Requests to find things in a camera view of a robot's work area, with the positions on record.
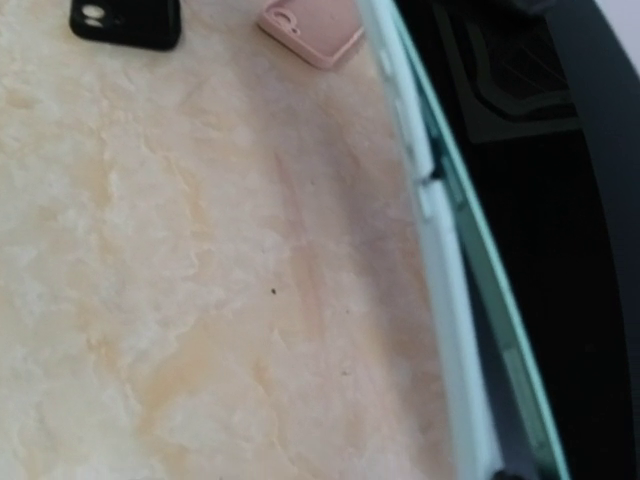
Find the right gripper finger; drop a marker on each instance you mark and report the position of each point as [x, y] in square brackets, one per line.
[505, 475]

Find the light blue phone case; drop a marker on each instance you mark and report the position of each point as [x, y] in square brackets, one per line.
[425, 142]

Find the teal green phone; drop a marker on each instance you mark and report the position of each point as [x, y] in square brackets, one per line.
[545, 113]

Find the pink clear phone case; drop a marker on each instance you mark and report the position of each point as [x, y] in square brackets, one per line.
[321, 33]

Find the black phone case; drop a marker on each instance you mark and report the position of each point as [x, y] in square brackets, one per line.
[146, 24]

